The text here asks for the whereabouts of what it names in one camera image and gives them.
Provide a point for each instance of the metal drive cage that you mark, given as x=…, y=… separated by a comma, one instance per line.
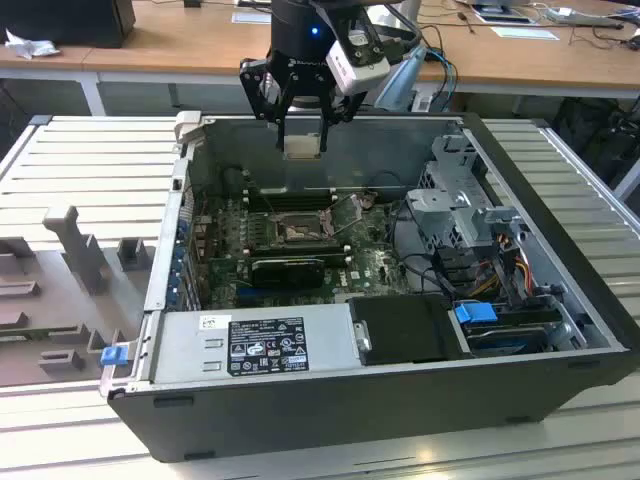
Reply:
x=440, y=205

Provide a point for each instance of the grey parts rack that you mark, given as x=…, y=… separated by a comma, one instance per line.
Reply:
x=60, y=320

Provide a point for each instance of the silver CPU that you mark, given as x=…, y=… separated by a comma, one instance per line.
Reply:
x=301, y=146

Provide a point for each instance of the CPU socket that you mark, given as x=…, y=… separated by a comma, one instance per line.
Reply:
x=300, y=230

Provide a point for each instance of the grey power supply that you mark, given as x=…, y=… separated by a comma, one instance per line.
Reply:
x=175, y=345

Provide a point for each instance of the black graphics card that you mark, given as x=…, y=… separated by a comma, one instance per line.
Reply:
x=285, y=274

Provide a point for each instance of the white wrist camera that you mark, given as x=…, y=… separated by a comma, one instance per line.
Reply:
x=357, y=75

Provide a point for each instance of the wooden desk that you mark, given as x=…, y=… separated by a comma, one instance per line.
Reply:
x=200, y=30

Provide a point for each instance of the green motherboard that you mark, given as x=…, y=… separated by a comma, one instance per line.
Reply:
x=372, y=260

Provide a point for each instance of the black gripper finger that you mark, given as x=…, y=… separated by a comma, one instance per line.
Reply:
x=324, y=130
x=257, y=90

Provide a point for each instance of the black box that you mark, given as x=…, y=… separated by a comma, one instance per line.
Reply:
x=65, y=22

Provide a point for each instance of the hard disk in blue carrier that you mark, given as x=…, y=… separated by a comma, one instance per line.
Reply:
x=475, y=312

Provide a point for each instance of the black rating label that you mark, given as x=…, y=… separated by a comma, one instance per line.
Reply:
x=270, y=347

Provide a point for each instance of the black RAM slot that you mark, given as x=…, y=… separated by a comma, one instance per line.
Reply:
x=300, y=201
x=310, y=246
x=300, y=196
x=310, y=255
x=310, y=250
x=300, y=191
x=300, y=207

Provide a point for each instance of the black PC case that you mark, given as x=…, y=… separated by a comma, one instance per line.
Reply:
x=300, y=425

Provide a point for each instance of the crumpled white paper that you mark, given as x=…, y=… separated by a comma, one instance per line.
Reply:
x=32, y=46

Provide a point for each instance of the black plastic shroud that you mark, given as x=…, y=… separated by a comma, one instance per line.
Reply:
x=400, y=330

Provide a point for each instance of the black chair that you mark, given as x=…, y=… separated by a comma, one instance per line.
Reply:
x=590, y=130

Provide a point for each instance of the pale paper sheet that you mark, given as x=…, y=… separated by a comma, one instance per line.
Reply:
x=525, y=33

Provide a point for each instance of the blue plastic latch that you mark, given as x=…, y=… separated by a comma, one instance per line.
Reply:
x=114, y=357

